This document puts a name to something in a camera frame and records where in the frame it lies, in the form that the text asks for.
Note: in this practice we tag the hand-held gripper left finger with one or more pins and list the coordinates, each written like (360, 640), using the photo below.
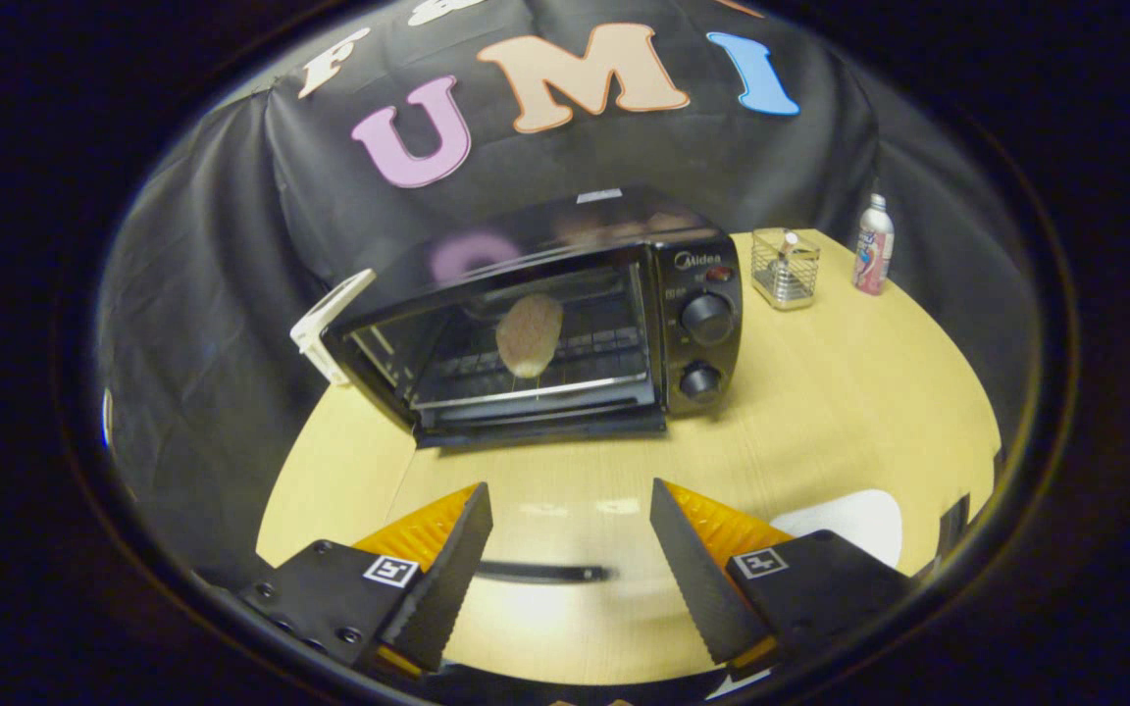
(447, 583)

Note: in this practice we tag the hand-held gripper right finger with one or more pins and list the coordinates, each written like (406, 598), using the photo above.
(697, 583)

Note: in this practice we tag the round tan bread piece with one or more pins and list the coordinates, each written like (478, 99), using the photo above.
(529, 335)

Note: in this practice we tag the black toaster oven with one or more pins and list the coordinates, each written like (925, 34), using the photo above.
(702, 265)

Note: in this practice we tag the white plate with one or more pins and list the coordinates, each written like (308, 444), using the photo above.
(849, 515)

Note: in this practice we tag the white boxy device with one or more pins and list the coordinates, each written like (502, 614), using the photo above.
(325, 328)

